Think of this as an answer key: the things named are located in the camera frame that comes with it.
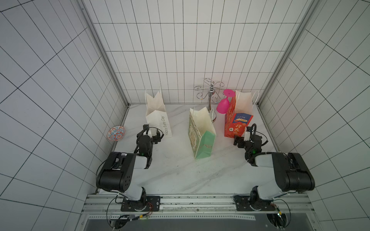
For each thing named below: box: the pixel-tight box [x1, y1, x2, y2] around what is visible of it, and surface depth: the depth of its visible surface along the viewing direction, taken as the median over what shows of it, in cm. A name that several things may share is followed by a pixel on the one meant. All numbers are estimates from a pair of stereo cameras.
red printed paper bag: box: [224, 90, 254, 139], surface depth 89 cm
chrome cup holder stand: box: [193, 77, 225, 123], surface depth 91 cm
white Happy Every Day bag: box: [145, 90, 173, 138], surface depth 89 cm
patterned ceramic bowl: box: [106, 126, 126, 142], surface depth 101 cm
